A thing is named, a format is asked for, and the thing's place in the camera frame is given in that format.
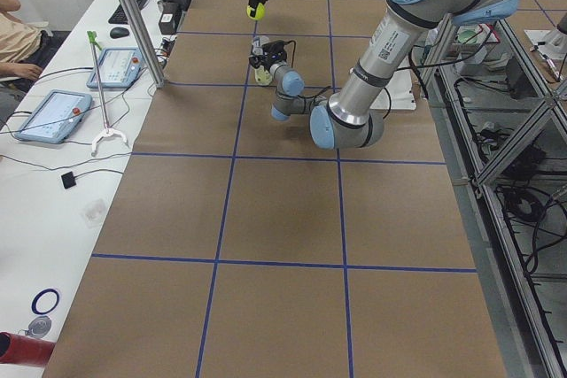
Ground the near teach pendant tablet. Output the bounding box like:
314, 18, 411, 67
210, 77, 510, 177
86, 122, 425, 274
14, 89, 92, 144

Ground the small black square pad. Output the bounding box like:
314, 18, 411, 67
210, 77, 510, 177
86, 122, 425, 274
61, 172, 76, 189

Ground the reacher grabber tool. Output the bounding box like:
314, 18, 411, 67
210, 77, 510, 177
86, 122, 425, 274
87, 30, 128, 157

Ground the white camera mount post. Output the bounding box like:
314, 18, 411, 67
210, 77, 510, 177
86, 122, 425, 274
371, 70, 416, 112

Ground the teach pendant tablet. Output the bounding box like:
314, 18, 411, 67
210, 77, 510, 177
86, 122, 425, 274
95, 47, 144, 89
14, 89, 92, 144

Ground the far teach pendant tablet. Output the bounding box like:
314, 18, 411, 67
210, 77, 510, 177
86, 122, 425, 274
95, 47, 144, 89

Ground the silver round disc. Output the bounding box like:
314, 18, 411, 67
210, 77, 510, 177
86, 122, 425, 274
25, 315, 52, 339

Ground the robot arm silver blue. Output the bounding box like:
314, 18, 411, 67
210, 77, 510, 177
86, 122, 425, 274
249, 0, 519, 150

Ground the aluminium frame post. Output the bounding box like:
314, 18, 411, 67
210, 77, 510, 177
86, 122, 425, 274
119, 0, 165, 89

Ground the black keyboard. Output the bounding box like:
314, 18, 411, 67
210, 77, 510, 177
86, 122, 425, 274
107, 0, 157, 26

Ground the clear tennis ball can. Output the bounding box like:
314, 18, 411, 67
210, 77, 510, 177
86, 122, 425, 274
249, 35, 272, 86

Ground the black computer mouse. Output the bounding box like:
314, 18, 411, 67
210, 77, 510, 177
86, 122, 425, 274
109, 27, 129, 39

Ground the red cylinder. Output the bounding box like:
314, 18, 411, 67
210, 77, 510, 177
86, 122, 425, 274
1, 332, 56, 367

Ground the black power box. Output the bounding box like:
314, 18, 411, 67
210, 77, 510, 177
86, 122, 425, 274
159, 2, 182, 35

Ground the seated person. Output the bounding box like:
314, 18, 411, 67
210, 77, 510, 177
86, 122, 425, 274
1, 0, 54, 81

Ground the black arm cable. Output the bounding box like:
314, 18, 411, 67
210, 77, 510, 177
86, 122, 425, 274
285, 40, 429, 120

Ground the blue tape roll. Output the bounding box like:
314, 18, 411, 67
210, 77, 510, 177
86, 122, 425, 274
30, 288, 61, 316

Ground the yellow tennis ball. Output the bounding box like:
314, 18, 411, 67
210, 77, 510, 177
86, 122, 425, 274
246, 3, 265, 21
254, 69, 272, 86

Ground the aluminium side rack frame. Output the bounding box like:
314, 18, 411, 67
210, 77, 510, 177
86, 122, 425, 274
413, 0, 566, 377

